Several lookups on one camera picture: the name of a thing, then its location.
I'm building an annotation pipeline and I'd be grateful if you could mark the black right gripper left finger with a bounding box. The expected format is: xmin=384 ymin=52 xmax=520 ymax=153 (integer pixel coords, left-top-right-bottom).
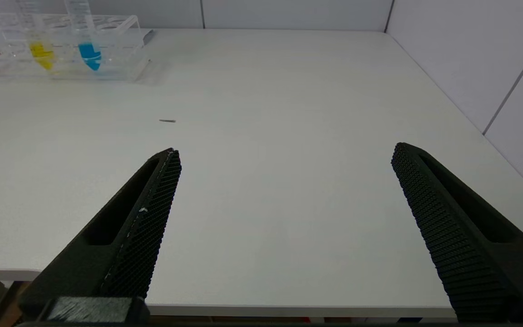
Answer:
xmin=18 ymin=148 xmax=183 ymax=319

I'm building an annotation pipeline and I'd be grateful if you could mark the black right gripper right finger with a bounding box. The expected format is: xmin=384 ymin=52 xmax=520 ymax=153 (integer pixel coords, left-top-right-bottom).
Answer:
xmin=391 ymin=142 xmax=523 ymax=321

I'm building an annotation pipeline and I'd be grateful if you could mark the test tube with yellow pigment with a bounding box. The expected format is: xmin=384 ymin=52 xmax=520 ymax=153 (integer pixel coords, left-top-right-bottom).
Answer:
xmin=16 ymin=0 xmax=56 ymax=71

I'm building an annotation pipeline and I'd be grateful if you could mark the clear acrylic test tube rack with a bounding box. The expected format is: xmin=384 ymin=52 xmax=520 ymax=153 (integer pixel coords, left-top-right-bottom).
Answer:
xmin=0 ymin=14 xmax=151 ymax=83

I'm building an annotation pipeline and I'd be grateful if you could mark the test tube with blue pigment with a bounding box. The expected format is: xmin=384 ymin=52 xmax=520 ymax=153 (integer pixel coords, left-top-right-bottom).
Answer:
xmin=64 ymin=0 xmax=104 ymax=72

